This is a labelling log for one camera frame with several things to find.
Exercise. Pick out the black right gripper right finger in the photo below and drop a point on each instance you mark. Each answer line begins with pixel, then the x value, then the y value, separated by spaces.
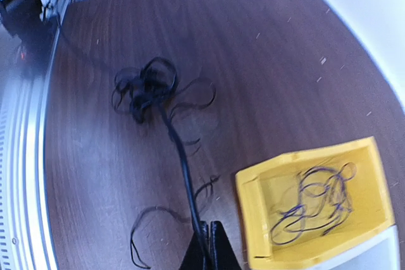
pixel 221 252

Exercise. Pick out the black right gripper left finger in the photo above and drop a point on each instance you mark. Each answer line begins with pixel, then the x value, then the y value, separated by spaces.
pixel 194 258

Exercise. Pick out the white plastic bin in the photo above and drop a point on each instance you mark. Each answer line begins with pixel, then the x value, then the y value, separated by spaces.
pixel 380 252

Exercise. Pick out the yellow bin left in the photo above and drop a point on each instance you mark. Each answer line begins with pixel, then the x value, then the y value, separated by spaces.
pixel 302 208

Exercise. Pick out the aluminium front rail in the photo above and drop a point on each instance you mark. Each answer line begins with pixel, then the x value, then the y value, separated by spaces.
pixel 26 238

